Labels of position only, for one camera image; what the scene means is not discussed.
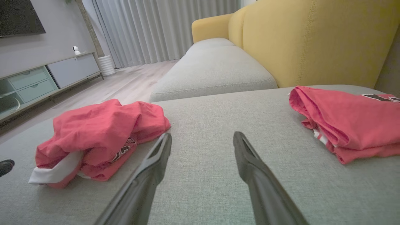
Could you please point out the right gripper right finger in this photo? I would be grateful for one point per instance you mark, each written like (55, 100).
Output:
(268, 197)

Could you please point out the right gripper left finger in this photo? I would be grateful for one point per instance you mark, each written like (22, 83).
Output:
(140, 193)

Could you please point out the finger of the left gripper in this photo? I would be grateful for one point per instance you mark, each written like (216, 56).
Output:
(6, 167)

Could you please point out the red white-striped shorts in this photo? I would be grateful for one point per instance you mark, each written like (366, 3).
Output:
(100, 128)

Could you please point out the red white-trimmed jersey shirt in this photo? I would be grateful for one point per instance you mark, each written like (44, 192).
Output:
(353, 122)

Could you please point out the yellow and grey sofa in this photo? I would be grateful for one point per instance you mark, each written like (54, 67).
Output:
(206, 125)

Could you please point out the pale green TV cabinet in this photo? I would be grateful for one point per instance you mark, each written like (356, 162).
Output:
(72, 70)

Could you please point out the white ribbed plant pot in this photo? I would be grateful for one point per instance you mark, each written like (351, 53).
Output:
(107, 66)

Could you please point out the grey sofa seat cushion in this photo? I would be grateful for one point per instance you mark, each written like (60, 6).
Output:
(212, 68)

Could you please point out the black flat television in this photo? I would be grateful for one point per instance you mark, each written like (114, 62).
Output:
(18, 15)

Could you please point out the grey pleated curtain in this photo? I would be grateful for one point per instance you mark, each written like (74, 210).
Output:
(156, 31)

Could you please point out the large yellow sofa back cushion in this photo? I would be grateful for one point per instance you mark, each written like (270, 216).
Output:
(318, 40)

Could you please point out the small yellow sofa back cushion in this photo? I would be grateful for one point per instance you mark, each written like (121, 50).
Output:
(236, 28)

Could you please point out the yellow sofa armrest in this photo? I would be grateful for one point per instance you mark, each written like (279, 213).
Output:
(209, 28)

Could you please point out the small white security camera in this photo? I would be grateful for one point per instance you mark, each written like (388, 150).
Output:
(76, 50)

